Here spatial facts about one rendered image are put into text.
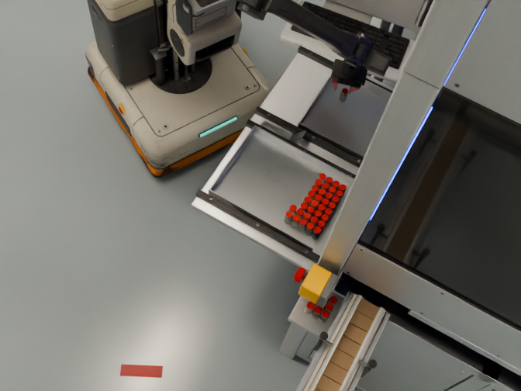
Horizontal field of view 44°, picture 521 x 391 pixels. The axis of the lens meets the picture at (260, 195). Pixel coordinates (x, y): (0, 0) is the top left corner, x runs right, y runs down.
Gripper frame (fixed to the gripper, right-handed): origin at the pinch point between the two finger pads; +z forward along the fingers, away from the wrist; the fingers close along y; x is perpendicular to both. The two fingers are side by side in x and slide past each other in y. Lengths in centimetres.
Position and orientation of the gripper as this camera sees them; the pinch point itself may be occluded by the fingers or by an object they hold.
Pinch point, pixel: (343, 88)
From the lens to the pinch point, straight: 205.3
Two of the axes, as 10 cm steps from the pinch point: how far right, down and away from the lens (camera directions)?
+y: 9.7, 2.5, 0.1
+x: 2.2, -8.6, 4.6
